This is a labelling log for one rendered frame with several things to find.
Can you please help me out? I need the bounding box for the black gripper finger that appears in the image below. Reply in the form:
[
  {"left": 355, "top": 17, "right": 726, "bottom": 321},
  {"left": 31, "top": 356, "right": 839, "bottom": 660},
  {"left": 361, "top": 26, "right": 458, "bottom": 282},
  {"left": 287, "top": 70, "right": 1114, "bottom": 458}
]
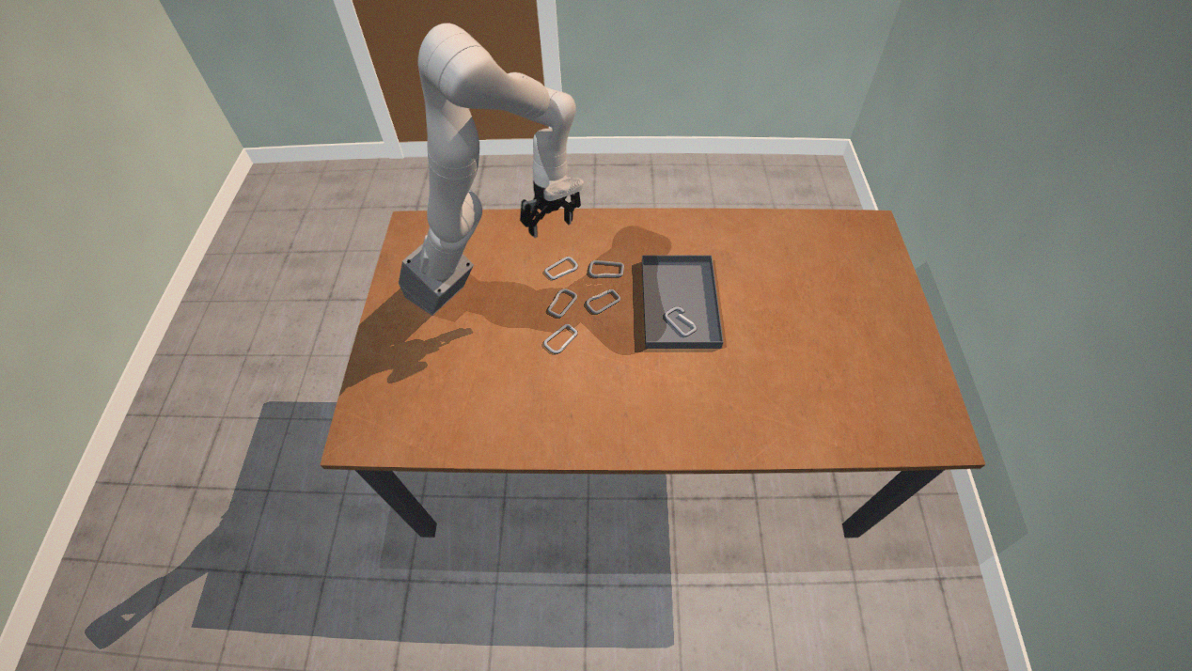
[
  {"left": 520, "top": 199, "right": 552, "bottom": 238},
  {"left": 557, "top": 192, "right": 581, "bottom": 225}
]

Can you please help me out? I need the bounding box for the grey carabiner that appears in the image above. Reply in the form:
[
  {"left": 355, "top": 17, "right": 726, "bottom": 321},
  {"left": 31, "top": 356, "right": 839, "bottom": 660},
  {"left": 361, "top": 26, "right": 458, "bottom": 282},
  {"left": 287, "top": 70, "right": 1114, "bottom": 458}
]
[
  {"left": 588, "top": 260, "right": 623, "bottom": 277},
  {"left": 586, "top": 288, "right": 620, "bottom": 313},
  {"left": 544, "top": 324, "right": 578, "bottom": 353},
  {"left": 548, "top": 288, "right": 577, "bottom": 318},
  {"left": 665, "top": 306, "right": 697, "bottom": 336},
  {"left": 544, "top": 257, "right": 578, "bottom": 280}
]

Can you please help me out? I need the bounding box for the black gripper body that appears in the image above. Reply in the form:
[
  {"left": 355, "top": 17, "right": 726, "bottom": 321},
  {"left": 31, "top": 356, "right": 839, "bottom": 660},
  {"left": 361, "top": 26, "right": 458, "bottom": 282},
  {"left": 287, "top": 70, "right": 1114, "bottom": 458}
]
[{"left": 533, "top": 180, "right": 561, "bottom": 215}]

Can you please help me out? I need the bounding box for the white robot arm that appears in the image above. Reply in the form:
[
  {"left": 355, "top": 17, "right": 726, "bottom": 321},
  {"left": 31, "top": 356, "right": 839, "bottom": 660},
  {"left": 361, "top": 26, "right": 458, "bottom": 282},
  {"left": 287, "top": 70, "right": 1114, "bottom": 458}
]
[{"left": 418, "top": 23, "right": 584, "bottom": 280}]

